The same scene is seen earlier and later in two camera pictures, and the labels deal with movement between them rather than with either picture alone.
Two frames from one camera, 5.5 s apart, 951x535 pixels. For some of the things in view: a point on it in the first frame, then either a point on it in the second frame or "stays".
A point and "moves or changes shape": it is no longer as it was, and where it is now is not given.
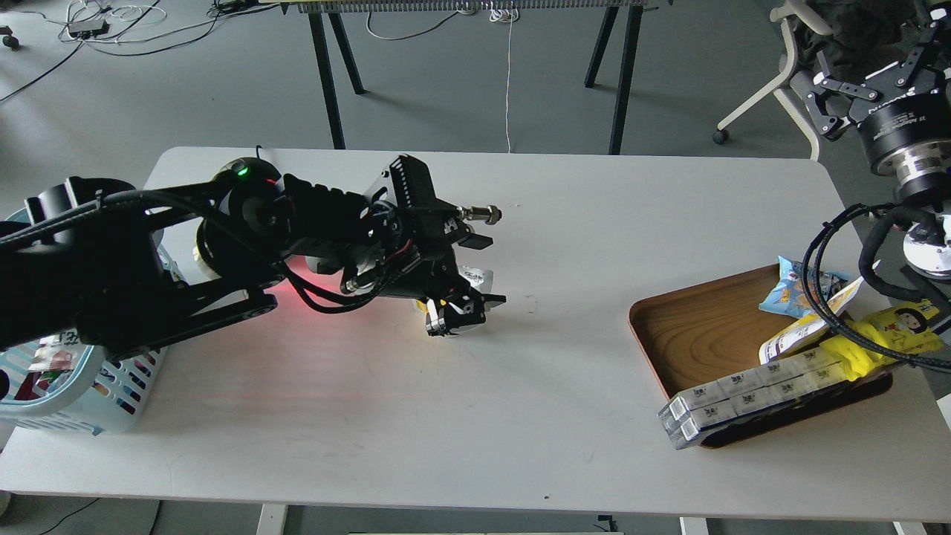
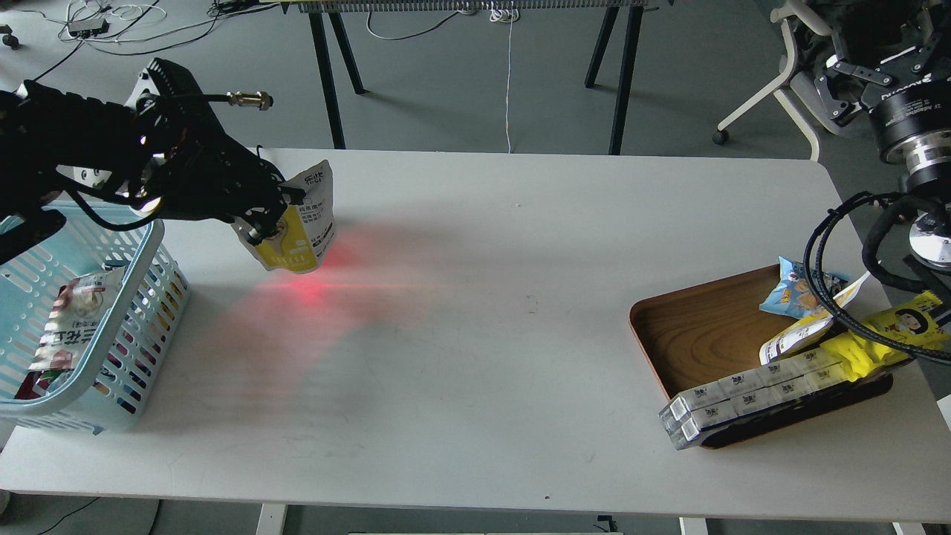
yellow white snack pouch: (481, 280) moves or changes shape
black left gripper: (468, 307) -> (189, 166)
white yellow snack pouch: (796, 335) stays
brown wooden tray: (701, 331) stays
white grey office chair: (787, 13) stays
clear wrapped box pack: (692, 413) stays
